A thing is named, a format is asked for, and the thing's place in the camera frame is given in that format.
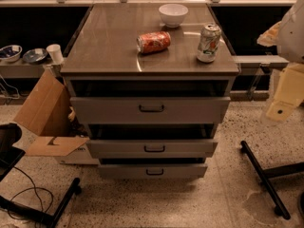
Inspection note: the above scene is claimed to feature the grey top drawer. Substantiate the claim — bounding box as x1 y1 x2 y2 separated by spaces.
70 97 230 124

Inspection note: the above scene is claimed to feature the grey drawer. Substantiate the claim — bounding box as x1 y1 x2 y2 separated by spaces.
70 97 230 124
99 163 207 179
87 140 217 159

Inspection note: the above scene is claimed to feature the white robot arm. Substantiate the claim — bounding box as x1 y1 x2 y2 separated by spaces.
257 0 304 122

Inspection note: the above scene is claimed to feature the grey drawer cabinet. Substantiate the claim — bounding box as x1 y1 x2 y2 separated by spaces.
61 4 238 164

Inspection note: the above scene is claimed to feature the grey bottom drawer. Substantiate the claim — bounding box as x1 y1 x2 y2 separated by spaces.
99 163 207 179

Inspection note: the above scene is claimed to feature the grey middle drawer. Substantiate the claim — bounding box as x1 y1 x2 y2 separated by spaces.
87 140 217 159

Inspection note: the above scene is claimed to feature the black right stand leg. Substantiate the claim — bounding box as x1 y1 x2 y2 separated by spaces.
240 141 304 219

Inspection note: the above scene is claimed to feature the black stand leg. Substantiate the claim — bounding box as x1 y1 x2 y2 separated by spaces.
240 141 304 219
0 178 82 228

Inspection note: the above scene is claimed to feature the white green soda can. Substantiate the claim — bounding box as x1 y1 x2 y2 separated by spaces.
197 23 221 63

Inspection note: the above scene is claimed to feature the white bowl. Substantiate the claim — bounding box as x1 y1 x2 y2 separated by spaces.
159 4 188 28

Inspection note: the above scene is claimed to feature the orange soda can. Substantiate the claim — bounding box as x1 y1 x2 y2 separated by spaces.
137 31 171 54

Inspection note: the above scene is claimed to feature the white paper cup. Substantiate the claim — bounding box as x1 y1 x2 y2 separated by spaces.
47 44 64 65

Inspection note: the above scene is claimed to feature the brown cardboard box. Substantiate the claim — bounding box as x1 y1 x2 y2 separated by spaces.
14 70 87 157

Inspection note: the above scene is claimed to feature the black left stand leg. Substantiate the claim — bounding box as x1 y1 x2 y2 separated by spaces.
0 178 82 228

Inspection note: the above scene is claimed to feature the blue patterned bowl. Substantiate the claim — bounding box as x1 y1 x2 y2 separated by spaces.
0 45 23 63

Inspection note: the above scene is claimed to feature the grey side shelf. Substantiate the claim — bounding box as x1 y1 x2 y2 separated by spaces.
0 59 62 79

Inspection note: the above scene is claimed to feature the black chair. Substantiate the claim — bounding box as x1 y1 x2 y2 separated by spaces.
0 123 25 181

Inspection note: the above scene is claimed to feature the black cable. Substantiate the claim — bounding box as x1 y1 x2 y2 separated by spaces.
5 165 55 221

